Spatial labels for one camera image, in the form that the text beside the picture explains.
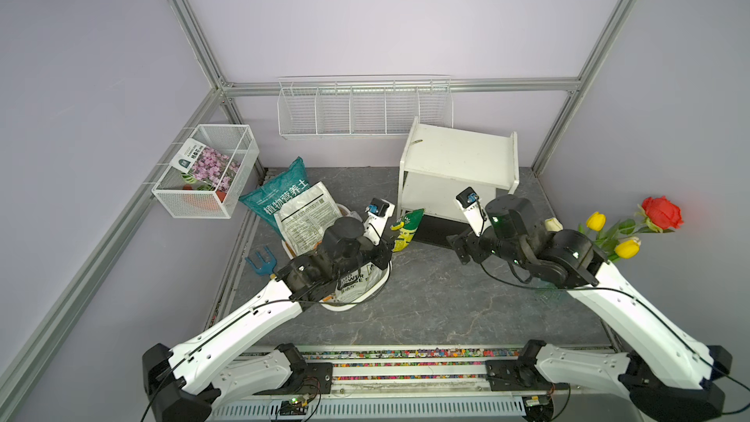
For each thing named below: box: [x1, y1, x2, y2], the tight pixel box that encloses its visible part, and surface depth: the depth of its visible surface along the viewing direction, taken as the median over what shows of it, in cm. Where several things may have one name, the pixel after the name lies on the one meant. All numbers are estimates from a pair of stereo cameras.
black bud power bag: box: [333, 261, 387, 303], surface depth 80 cm
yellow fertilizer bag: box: [390, 208, 425, 254], surface depth 70 cm
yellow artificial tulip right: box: [615, 236, 642, 259], surface depth 65 cm
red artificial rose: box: [641, 195, 684, 230], surface depth 63 cm
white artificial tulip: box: [543, 216, 564, 233], surface depth 71 cm
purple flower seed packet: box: [168, 137, 241, 192], surface depth 75 cm
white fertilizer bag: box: [273, 180, 342, 257], surface depth 88 cm
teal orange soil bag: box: [238, 156, 311, 241], surface depth 91 cm
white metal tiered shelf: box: [397, 116, 520, 222], surface depth 80 cm
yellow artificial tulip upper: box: [585, 211, 607, 232], surface depth 71 cm
